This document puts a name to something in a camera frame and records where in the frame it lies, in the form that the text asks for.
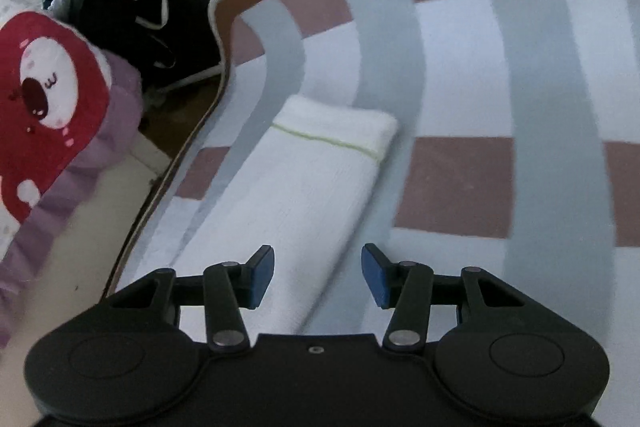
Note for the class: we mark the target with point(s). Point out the checkered rug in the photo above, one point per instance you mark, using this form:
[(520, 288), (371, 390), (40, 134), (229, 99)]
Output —
[(500, 82)]

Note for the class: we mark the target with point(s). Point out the white garment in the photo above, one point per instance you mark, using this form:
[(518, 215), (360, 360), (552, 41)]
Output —
[(300, 187)]

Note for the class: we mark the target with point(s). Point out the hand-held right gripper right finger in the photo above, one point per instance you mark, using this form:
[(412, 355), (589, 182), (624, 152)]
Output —
[(375, 277)]

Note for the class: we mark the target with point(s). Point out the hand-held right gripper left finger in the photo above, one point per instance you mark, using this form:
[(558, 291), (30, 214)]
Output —
[(262, 272)]

